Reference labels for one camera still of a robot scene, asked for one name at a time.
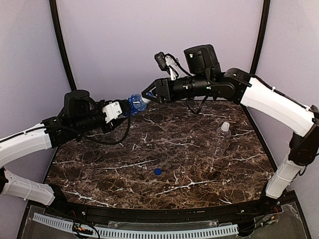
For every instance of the black frame post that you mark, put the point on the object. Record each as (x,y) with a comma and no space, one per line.
(61,44)
(256,14)

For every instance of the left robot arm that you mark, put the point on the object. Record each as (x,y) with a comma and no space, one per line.
(79,115)

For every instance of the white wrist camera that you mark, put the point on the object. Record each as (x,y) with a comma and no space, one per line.
(167,63)
(112,111)

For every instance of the left black frame post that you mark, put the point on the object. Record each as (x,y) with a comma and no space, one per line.
(61,44)

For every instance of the clear unlabeled plastic bottle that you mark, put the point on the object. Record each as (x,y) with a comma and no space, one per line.
(222,137)

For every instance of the black front frame rail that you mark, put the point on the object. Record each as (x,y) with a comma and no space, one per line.
(236,213)

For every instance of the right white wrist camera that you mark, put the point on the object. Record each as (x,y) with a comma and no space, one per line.
(167,63)

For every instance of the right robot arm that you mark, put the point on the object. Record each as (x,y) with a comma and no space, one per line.
(207,80)

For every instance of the white cap blue label bottle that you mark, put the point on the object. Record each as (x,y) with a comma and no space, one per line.
(136,104)

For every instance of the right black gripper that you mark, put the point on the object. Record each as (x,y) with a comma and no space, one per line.
(165,90)

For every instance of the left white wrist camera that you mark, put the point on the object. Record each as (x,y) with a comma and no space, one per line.
(112,111)

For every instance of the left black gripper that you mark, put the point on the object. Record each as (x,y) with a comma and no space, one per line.
(123,106)

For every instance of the right black frame post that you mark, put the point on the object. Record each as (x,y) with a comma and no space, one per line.
(256,14)

